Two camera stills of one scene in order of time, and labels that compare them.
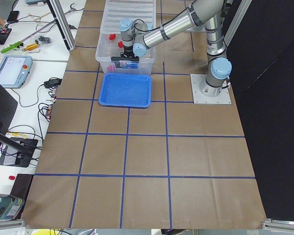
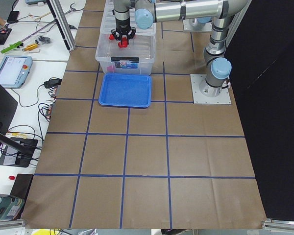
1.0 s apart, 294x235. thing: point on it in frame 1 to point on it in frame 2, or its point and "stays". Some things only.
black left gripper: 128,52 to 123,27
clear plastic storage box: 109,44 stays
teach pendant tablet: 13,71 stays
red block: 120,44 stays
